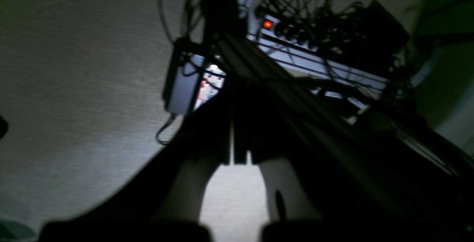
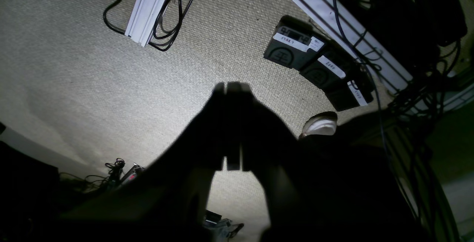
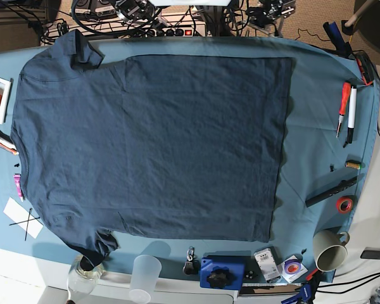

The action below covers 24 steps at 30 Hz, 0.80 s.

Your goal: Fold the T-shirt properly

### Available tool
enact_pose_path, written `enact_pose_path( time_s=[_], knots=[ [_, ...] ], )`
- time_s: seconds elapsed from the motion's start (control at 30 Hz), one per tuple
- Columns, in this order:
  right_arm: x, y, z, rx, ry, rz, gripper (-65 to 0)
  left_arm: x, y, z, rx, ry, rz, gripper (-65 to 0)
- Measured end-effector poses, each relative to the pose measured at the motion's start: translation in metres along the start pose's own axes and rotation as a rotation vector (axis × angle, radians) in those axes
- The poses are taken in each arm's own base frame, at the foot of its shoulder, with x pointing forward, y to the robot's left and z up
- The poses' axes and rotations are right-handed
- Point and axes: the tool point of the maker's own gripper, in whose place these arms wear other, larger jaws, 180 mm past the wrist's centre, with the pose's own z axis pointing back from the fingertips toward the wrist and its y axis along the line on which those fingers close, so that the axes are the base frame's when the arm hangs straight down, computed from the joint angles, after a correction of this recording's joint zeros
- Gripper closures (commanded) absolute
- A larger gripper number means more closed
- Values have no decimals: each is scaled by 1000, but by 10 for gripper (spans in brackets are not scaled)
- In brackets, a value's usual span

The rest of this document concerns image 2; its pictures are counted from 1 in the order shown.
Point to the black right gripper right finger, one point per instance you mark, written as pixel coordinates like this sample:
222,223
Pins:
321,188

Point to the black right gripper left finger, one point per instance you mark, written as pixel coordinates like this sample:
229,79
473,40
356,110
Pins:
166,203

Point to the black foot pedal stop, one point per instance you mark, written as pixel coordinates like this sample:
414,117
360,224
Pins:
346,95

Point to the black foot pedal zero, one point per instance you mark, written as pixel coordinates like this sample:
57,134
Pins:
327,68

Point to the black foot pedal start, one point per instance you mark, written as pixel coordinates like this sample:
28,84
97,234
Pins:
294,43

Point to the white aluminium frame rail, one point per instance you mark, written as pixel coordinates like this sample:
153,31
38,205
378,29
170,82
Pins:
345,29

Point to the white aluminium frame leg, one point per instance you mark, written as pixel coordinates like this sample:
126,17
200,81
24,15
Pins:
142,19

